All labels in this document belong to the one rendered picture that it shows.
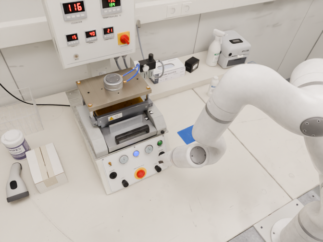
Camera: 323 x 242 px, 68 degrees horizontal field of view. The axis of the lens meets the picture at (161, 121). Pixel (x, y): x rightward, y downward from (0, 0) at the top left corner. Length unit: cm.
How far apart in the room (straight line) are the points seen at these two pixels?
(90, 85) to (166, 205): 61
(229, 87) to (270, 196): 77
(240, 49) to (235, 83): 118
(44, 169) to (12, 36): 64
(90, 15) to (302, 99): 77
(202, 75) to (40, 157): 109
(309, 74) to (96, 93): 74
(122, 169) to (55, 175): 28
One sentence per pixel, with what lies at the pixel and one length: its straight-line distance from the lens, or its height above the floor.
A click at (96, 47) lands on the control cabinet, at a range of 108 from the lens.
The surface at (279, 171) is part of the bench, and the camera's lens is 137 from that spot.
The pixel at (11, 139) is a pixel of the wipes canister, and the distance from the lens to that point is 124.
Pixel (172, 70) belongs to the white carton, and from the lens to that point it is 156.
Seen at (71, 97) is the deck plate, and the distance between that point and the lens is 129.
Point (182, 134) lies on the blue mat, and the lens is 133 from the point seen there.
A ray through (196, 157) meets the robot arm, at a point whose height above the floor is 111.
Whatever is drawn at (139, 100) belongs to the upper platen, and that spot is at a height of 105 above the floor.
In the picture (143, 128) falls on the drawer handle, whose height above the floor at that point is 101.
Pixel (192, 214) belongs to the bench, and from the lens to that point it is 111.
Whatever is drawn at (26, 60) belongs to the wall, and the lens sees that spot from 150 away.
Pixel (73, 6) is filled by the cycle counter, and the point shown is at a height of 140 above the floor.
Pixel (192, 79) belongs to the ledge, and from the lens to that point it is 163.
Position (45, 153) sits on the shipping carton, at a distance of 121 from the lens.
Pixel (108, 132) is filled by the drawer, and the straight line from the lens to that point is 104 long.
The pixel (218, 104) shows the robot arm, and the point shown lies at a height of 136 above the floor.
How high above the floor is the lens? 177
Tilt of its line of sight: 47 degrees down
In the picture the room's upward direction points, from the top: 6 degrees clockwise
